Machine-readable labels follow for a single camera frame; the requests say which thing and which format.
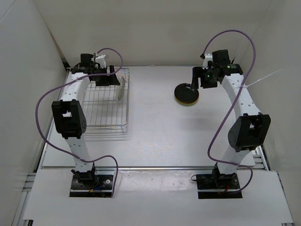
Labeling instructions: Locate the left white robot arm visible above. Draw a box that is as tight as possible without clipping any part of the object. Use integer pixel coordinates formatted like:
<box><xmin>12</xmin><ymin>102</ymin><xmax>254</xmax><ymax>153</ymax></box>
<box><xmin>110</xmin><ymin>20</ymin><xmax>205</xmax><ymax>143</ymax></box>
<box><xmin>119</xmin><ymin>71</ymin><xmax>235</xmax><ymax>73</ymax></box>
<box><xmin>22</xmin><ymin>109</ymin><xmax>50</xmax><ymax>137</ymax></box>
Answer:
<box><xmin>51</xmin><ymin>53</ymin><xmax>120</xmax><ymax>189</ymax></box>

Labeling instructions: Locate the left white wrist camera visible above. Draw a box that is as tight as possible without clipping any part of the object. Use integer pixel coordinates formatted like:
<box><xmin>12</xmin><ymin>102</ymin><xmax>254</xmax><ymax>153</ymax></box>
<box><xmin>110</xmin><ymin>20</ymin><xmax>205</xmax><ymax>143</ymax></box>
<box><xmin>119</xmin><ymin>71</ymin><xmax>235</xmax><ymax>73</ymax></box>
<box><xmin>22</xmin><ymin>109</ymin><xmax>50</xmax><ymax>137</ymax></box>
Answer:
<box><xmin>94</xmin><ymin>54</ymin><xmax>108</xmax><ymax>68</ymax></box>

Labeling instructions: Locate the green plate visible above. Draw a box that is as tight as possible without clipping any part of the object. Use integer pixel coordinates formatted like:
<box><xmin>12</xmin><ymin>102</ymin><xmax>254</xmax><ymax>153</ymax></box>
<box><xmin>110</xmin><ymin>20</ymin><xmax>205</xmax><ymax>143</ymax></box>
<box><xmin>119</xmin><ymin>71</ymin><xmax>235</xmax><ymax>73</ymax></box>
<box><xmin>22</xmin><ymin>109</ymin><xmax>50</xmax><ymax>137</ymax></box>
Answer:
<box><xmin>177</xmin><ymin>102</ymin><xmax>197</xmax><ymax>107</ymax></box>

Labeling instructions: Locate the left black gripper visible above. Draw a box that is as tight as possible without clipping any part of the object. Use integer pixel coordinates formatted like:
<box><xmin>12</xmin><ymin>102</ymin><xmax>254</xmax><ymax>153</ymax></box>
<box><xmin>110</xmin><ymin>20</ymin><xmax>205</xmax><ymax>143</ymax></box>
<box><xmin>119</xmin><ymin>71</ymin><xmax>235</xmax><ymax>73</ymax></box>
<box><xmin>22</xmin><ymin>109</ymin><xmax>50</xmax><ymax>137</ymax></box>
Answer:
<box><xmin>92</xmin><ymin>65</ymin><xmax>120</xmax><ymax>86</ymax></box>

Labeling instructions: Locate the black plate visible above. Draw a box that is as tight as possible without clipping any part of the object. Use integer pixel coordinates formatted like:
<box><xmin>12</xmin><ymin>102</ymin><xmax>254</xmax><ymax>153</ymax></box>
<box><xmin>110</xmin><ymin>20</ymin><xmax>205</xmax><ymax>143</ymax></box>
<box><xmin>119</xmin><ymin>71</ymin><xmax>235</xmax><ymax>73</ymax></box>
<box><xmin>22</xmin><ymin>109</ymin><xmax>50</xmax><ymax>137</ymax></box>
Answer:
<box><xmin>174</xmin><ymin>83</ymin><xmax>199</xmax><ymax>103</ymax></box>

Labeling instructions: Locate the white zip tie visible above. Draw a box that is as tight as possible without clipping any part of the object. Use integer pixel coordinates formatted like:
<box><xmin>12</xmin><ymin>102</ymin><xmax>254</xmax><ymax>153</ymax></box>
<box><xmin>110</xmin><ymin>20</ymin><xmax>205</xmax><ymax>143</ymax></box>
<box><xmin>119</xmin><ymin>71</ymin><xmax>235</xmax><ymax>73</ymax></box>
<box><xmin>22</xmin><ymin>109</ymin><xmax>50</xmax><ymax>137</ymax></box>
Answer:
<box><xmin>240</xmin><ymin>69</ymin><xmax>282</xmax><ymax>89</ymax></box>

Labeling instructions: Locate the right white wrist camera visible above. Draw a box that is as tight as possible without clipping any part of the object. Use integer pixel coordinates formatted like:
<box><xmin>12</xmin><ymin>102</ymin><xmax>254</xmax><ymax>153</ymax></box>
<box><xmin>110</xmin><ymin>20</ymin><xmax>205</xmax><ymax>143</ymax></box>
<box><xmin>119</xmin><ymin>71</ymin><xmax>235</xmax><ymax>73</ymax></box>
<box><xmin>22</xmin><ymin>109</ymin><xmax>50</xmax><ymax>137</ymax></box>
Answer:
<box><xmin>200</xmin><ymin>53</ymin><xmax>213</xmax><ymax>70</ymax></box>

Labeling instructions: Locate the orange plate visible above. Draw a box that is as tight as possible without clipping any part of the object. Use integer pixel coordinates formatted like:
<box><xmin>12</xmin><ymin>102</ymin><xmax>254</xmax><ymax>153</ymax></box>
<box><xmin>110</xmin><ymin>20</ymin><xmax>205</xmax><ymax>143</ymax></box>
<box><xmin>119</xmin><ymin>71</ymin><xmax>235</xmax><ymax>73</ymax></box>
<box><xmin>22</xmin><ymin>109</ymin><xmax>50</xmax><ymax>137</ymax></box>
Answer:
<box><xmin>175</xmin><ymin>98</ymin><xmax>199</xmax><ymax>103</ymax></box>

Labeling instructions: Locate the clear glass plate left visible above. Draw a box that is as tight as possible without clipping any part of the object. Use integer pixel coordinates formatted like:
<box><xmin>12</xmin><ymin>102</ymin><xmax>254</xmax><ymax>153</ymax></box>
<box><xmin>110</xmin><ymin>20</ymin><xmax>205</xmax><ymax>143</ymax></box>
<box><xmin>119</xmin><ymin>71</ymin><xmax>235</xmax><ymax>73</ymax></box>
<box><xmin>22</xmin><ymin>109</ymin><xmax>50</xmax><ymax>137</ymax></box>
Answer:
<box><xmin>114</xmin><ymin>77</ymin><xmax>124</xmax><ymax>101</ymax></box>

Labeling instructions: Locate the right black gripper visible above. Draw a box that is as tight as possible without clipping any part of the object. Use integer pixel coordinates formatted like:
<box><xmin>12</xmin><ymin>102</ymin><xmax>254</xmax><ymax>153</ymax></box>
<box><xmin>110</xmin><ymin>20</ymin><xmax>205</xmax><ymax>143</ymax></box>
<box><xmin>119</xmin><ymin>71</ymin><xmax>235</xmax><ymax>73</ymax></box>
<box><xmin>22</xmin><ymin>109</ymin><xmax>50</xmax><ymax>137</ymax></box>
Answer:
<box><xmin>190</xmin><ymin>66</ymin><xmax>219</xmax><ymax>90</ymax></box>

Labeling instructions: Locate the metal wire dish rack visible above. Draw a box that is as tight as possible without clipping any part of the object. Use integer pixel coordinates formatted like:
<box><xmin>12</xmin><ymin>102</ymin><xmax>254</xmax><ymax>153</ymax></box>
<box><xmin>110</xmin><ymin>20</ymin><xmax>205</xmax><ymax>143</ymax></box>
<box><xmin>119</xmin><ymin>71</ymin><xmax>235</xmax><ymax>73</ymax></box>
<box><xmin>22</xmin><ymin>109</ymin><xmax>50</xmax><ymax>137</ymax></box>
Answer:
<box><xmin>81</xmin><ymin>67</ymin><xmax>130</xmax><ymax>134</ymax></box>

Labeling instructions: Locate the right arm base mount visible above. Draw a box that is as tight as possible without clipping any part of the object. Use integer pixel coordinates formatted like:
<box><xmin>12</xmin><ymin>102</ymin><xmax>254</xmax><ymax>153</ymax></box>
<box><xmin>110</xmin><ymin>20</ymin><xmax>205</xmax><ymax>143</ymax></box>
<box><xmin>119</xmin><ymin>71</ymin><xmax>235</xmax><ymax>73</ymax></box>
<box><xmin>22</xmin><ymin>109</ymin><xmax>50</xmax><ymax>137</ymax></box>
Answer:
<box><xmin>190</xmin><ymin>169</ymin><xmax>243</xmax><ymax>200</ymax></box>

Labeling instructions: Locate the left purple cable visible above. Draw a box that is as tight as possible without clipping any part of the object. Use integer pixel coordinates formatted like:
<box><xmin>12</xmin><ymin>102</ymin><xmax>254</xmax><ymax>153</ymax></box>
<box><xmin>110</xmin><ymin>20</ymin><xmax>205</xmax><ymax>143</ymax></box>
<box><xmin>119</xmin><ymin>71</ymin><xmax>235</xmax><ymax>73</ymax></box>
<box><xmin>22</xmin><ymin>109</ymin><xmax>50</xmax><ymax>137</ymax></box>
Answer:
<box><xmin>35</xmin><ymin>48</ymin><xmax>124</xmax><ymax>197</ymax></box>

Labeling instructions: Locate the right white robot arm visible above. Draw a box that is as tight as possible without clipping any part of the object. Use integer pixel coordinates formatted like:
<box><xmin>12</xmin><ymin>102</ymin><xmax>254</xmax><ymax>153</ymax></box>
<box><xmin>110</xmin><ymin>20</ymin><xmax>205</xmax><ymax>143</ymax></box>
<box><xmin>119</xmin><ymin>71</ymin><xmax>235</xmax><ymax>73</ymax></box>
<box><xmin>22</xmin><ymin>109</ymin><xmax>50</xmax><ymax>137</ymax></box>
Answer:
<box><xmin>191</xmin><ymin>50</ymin><xmax>271</xmax><ymax>188</ymax></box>

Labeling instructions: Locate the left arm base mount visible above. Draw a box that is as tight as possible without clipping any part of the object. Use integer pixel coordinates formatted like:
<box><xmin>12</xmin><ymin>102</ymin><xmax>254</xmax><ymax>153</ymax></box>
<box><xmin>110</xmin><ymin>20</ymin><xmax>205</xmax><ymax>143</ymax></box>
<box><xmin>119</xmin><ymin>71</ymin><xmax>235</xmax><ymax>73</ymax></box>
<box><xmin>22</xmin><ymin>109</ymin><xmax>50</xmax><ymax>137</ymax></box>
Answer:
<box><xmin>69</xmin><ymin>172</ymin><xmax>114</xmax><ymax>198</ymax></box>

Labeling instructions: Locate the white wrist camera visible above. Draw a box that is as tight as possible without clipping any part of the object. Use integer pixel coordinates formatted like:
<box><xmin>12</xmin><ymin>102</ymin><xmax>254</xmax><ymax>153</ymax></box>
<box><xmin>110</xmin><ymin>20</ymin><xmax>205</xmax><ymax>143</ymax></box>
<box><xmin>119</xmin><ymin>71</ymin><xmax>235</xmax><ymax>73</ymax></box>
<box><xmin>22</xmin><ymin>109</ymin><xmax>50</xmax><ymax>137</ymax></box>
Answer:
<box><xmin>200</xmin><ymin>53</ymin><xmax>213</xmax><ymax>70</ymax></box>
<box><xmin>94</xmin><ymin>54</ymin><xmax>108</xmax><ymax>68</ymax></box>

